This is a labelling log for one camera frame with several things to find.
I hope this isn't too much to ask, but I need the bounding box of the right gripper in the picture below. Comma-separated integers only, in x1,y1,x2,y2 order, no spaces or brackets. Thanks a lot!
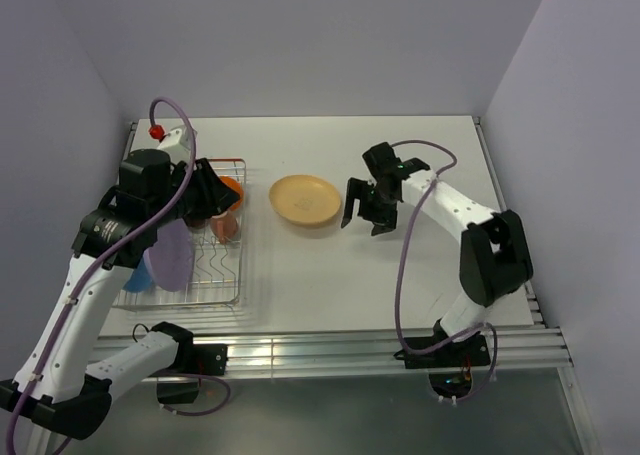
342,177,399,236

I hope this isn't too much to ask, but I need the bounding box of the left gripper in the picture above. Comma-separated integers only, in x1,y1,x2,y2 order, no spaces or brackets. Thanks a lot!
148,157,240,227

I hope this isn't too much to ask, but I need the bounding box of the orange bowl white inside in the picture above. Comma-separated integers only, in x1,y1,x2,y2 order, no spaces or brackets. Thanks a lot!
220,176,244,211

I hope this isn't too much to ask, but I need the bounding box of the pink mug white inside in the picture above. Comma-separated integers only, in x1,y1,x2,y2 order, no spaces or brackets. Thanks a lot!
209,211,239,244

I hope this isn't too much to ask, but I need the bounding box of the brown mug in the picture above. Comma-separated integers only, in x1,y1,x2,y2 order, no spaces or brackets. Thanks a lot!
185,218,207,229

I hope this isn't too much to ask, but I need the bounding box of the beige yellow plate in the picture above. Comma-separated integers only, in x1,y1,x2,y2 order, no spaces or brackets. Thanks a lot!
268,174,342,227

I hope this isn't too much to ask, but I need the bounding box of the purple plate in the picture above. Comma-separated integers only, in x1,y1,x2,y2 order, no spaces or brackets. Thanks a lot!
143,220,194,292

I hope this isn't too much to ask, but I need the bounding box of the blue plate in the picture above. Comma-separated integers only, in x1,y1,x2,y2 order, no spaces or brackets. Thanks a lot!
123,259,153,293

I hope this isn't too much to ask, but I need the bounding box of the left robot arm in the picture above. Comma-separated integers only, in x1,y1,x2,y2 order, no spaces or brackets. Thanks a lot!
1,149,239,453

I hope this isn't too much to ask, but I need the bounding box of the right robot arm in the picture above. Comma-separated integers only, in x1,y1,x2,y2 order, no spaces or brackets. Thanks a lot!
341,142,534,365

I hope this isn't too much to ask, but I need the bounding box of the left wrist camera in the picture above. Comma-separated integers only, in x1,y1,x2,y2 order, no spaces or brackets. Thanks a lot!
148,125,197,164

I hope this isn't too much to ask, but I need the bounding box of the wire dish rack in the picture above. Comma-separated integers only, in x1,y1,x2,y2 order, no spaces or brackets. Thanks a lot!
113,157,247,309

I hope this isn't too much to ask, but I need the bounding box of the aluminium frame rail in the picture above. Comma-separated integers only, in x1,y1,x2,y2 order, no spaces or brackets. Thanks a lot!
29,324,576,386

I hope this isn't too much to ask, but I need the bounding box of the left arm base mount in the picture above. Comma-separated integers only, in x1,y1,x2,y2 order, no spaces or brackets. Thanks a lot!
156,344,228,406

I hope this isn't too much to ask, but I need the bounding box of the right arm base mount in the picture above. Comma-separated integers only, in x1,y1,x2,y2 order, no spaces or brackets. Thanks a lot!
393,334,493,405

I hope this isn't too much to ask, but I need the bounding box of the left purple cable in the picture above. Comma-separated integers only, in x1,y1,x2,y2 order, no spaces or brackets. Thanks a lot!
7,96,231,455

